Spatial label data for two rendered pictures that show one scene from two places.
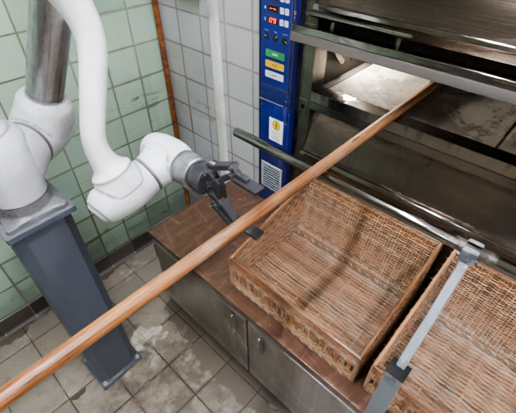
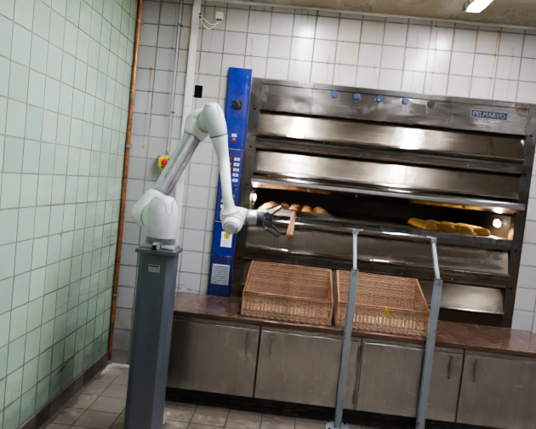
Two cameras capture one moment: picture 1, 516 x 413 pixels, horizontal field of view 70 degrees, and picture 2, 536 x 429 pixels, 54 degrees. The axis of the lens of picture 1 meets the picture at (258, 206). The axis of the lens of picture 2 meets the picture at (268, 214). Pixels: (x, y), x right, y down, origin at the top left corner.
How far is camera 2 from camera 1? 2.66 m
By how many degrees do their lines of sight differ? 52
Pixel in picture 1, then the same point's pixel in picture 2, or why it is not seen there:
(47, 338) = not seen: outside the picture
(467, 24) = (316, 174)
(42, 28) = (184, 160)
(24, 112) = not seen: hidden behind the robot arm
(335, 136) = (264, 234)
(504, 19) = (327, 172)
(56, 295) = (168, 311)
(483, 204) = (340, 244)
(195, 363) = (208, 417)
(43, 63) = (176, 175)
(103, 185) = (235, 214)
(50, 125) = not seen: hidden behind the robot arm
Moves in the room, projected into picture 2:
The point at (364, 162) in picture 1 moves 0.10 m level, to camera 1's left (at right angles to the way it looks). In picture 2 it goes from (283, 243) to (272, 243)
